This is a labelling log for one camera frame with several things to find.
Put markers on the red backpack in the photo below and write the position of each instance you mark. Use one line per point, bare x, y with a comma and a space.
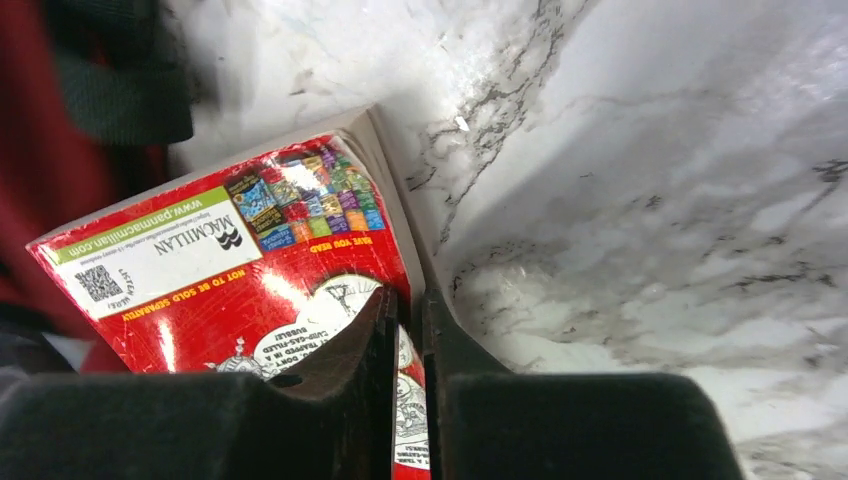
91, 98

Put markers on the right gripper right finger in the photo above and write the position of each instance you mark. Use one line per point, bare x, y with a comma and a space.
487, 422

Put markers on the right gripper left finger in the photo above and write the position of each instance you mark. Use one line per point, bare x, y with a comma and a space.
327, 417

